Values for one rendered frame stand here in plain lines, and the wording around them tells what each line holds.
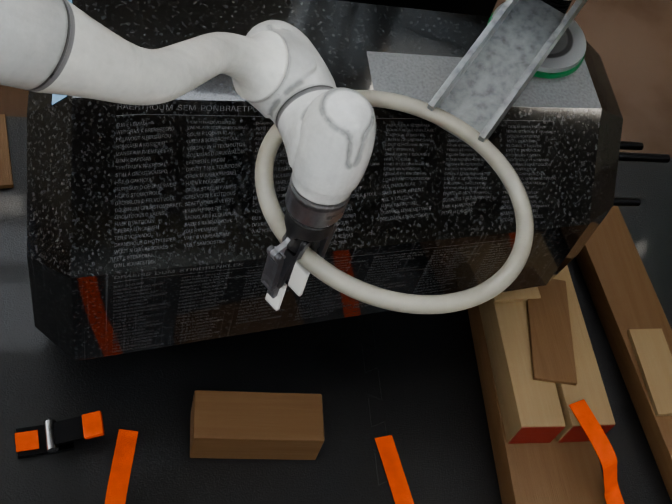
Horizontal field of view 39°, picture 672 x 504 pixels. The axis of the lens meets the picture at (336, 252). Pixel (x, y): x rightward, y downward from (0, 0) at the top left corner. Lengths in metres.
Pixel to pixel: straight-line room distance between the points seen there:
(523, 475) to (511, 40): 1.04
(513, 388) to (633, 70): 1.56
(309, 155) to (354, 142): 0.07
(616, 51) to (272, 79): 2.41
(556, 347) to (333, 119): 1.34
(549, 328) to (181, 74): 1.56
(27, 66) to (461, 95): 1.06
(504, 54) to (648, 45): 1.84
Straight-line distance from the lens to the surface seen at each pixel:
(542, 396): 2.39
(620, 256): 2.88
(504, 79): 1.89
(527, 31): 1.96
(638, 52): 3.67
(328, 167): 1.28
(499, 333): 2.44
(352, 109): 1.27
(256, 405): 2.26
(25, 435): 2.33
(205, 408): 2.24
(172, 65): 1.11
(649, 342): 2.74
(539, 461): 2.43
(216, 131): 1.84
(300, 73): 1.35
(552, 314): 2.51
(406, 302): 1.48
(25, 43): 0.96
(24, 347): 2.45
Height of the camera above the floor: 2.17
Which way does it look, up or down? 54 degrees down
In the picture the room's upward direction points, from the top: 20 degrees clockwise
